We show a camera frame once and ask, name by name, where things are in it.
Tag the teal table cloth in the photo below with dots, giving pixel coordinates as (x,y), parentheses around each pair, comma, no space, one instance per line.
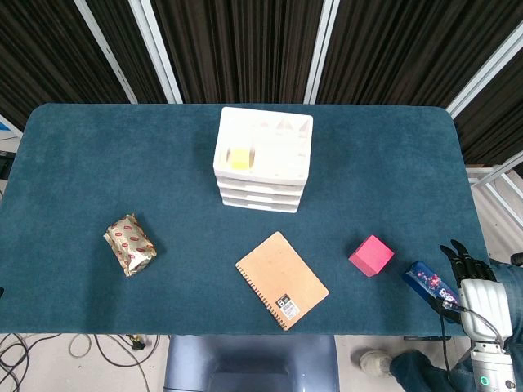
(81,163)

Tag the yellow block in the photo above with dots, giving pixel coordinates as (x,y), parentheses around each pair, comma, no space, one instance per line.
(240,159)

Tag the black pleated curtain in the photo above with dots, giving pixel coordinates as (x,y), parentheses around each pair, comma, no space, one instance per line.
(41,53)
(126,41)
(408,49)
(494,118)
(237,49)

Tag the aluminium frame rack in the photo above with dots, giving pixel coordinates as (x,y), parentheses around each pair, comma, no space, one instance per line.
(496,179)

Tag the kraft spiral notebook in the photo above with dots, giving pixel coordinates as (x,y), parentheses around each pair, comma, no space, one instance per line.
(282,277)

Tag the pink cube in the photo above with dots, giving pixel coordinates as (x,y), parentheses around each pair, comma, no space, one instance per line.
(374,253)

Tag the clear plastic drawer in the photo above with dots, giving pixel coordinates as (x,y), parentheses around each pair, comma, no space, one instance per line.
(261,195)
(261,206)

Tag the beige shoe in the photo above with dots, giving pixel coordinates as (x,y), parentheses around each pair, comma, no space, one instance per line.
(374,361)

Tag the white aluminium frame post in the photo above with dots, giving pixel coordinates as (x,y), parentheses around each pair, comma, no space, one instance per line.
(106,53)
(157,53)
(320,53)
(486,73)

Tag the blue-grey robot torso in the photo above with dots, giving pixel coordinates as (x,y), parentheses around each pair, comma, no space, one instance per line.
(249,363)

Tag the white blue-edged board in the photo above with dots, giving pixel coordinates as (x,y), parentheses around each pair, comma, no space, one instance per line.
(8,127)

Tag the person's leg in jeans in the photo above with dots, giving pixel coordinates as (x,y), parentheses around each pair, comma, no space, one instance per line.
(425,369)

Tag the white plastic drawer cabinet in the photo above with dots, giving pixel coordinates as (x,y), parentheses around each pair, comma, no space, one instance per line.
(269,151)

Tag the blue floral pencil case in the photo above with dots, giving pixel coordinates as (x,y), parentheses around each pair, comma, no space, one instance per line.
(425,281)

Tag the clear drawer with small toys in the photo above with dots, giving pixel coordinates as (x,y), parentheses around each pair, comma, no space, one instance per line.
(261,182)

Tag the gold foil snack packet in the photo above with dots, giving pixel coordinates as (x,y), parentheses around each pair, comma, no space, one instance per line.
(130,245)

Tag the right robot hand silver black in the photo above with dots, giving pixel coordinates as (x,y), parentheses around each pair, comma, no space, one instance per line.
(484,302)

